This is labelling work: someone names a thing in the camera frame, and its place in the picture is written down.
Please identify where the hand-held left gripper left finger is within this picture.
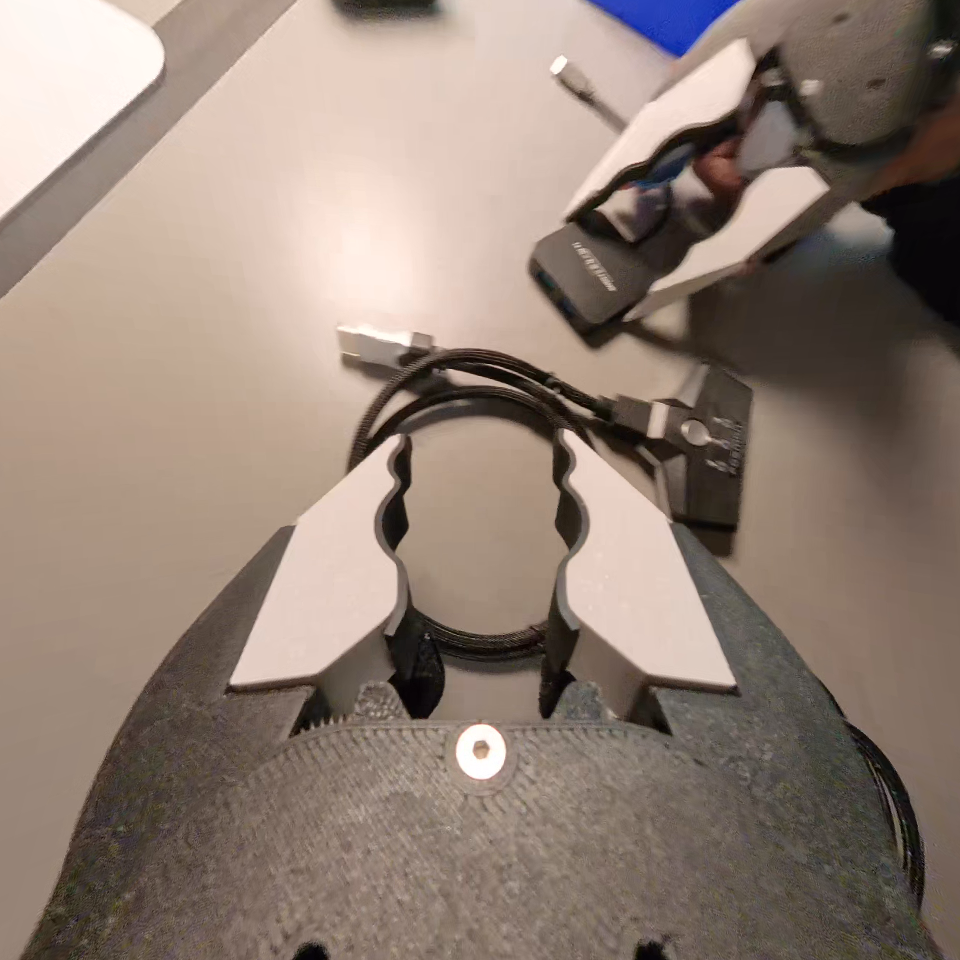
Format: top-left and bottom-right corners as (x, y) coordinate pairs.
(227, 433), (447, 720)

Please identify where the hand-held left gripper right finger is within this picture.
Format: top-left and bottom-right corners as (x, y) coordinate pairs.
(538, 431), (739, 724)

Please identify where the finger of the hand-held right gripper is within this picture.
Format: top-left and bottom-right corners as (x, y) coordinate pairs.
(561, 37), (760, 226)
(621, 165), (835, 324)

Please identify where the blue plastic bin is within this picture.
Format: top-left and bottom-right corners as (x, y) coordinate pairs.
(581, 0), (745, 59)

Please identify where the black hdmi switch with button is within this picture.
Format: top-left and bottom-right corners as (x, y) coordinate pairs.
(643, 363), (755, 530)

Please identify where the black usb hub with cable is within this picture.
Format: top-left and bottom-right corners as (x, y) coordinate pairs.
(528, 54), (680, 333)

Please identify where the black smooth cable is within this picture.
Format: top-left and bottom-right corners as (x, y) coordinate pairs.
(336, 322), (661, 663)

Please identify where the person's right hand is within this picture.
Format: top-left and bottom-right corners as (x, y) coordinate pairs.
(691, 138), (750, 207)

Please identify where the white desk stand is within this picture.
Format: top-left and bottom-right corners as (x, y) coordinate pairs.
(0, 0), (168, 226)

